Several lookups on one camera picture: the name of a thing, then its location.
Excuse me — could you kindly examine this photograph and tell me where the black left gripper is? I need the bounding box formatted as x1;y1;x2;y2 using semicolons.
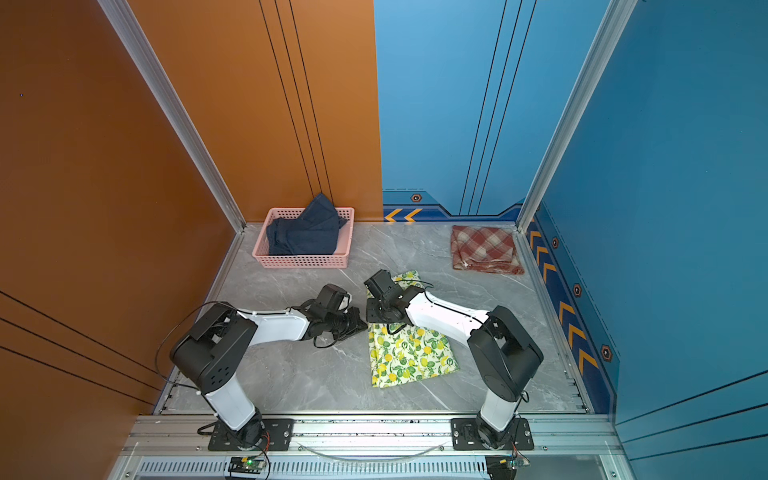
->
325;307;371;340

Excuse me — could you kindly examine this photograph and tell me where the lemon print skirt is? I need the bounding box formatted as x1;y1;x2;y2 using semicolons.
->
368;271;459;389

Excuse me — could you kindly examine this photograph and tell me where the red plaid skirt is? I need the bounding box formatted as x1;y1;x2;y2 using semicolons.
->
450;225;525;275

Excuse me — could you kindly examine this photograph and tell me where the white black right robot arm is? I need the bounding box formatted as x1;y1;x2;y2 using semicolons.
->
366;286;544;450

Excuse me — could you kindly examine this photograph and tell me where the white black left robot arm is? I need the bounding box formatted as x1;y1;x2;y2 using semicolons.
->
169;300;368;451

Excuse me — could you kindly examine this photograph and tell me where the pink perforated plastic basket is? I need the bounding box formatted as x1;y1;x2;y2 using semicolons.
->
252;207;355;269

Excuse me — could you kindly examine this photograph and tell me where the dark navy skirt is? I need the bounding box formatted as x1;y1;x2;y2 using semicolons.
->
266;194;348;256

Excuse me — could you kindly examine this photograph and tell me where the green circuit board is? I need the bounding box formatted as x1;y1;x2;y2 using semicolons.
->
227;456;271;479

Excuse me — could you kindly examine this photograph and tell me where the right circuit board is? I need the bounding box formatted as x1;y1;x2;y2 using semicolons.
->
485;455;530;480

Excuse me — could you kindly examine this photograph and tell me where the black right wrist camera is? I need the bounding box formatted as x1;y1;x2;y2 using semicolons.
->
364;269;403;302

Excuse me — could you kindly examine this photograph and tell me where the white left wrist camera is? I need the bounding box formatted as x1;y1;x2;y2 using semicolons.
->
316;284;351;312

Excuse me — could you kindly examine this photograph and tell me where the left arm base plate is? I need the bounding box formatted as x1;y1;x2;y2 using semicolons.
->
207;418;294;453

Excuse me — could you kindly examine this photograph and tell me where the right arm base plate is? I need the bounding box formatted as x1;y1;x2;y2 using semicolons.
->
450;416;535;451

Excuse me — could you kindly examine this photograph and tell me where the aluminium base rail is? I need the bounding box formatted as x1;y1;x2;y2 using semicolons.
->
109;412;634;479

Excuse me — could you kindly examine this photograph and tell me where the aluminium right corner post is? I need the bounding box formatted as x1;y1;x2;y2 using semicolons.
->
516;0;638;234

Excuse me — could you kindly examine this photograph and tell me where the aluminium corner post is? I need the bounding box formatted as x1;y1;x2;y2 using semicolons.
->
98;0;247;233
516;0;638;234

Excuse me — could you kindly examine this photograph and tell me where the aluminium left corner post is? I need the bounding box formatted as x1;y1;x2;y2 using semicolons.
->
98;0;247;233

